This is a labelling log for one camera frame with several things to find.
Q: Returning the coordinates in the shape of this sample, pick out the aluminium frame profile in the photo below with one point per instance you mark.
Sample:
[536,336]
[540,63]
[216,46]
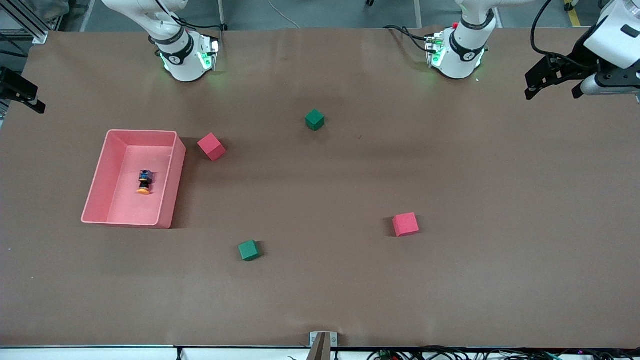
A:
[39,36]

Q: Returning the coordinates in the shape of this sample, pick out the green foam cube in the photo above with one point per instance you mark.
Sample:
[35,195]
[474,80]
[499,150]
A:
[314,120]
[248,250]

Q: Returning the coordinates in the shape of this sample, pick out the metal mounting bracket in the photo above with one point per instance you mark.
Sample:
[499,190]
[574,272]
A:
[334,340]

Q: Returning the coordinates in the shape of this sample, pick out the pink plastic bin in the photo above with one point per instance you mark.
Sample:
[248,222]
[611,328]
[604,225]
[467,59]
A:
[115,210]

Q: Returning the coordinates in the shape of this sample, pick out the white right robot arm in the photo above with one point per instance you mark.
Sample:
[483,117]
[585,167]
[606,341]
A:
[185,60]

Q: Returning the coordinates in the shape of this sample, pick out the red foam cube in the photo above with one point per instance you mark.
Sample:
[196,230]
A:
[211,147]
[405,225]

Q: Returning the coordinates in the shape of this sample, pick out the table cover sheet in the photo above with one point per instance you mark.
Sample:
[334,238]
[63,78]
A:
[300,200]

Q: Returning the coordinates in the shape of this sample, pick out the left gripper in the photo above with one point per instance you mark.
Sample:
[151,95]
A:
[575,58]

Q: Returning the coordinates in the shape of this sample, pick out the grey stand leg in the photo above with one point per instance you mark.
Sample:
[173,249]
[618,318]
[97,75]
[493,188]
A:
[418,14]
[221,15]

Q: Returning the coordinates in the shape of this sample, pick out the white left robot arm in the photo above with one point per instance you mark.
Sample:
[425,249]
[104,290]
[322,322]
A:
[462,55]

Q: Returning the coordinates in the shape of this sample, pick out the brown vertical post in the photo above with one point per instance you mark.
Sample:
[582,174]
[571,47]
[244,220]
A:
[320,350]

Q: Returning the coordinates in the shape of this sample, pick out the orange capped push button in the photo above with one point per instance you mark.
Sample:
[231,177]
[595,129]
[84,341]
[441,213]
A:
[145,179]

